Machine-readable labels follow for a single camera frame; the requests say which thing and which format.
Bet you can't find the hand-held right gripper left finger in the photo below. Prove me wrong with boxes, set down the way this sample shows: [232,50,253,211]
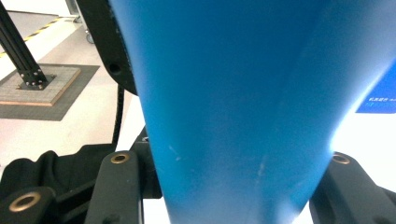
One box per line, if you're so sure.
[83,150,145,224]

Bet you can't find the wooden base board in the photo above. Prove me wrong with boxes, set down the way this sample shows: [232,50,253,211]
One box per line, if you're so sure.
[0,66,82,107]

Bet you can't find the blue bottle with white cap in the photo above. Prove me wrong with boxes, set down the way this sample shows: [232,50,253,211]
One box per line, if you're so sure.
[108,0,396,224]

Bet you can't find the black metal post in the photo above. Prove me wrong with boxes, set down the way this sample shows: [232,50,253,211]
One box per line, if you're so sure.
[0,1,58,91]

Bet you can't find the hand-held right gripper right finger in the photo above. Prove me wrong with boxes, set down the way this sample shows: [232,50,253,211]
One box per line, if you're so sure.
[309,151,396,224]

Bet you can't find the blue cardboard box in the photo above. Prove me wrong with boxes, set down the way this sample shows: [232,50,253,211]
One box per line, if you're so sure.
[355,60,396,115]

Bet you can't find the grey floor mat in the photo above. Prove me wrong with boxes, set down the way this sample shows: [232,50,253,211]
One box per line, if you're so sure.
[0,63,101,122]

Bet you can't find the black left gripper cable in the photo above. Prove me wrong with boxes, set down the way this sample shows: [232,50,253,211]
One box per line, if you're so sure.
[111,83,126,147]

